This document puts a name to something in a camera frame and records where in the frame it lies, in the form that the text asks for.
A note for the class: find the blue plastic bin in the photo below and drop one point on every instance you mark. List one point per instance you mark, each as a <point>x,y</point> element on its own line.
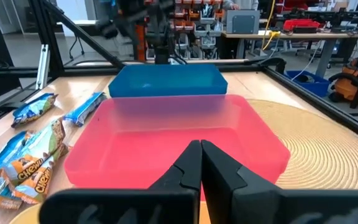
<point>166,81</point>

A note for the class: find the orange black shop vacuum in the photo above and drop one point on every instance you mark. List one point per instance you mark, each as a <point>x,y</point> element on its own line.
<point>350,90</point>

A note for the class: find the blue floor storage bin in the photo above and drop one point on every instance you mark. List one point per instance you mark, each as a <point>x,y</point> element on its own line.
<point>306,84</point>

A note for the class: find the light wood desk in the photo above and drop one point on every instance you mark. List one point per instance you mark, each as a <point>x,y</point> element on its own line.
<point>306,35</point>

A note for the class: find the orange grey parts organizer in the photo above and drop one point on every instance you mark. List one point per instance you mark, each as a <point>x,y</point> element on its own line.
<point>197,18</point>

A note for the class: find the grey metal box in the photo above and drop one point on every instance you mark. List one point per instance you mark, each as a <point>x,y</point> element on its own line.
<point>242,21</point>

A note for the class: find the person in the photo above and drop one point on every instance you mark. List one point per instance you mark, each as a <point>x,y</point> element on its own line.
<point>244,3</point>

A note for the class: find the red plastic bin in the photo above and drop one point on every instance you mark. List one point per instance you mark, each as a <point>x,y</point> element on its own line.
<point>135,143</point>

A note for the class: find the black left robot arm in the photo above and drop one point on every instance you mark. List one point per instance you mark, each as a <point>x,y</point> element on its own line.
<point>160,31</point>

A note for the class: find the green orange Chewy granola bar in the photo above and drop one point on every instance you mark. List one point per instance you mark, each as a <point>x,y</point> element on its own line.
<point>39,146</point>

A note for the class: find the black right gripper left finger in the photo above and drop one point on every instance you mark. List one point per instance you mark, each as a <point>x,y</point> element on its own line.
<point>166,202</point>

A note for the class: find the black aluminium rig frame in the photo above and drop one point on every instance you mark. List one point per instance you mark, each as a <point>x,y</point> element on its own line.
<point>322,102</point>

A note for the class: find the red tool box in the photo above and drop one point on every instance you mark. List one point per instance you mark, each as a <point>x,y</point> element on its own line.
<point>300,24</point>

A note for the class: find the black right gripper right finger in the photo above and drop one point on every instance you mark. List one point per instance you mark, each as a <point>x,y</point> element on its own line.
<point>244,202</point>

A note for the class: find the silver frame bracket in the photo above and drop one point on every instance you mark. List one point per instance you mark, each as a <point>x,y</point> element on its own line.
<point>42,67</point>

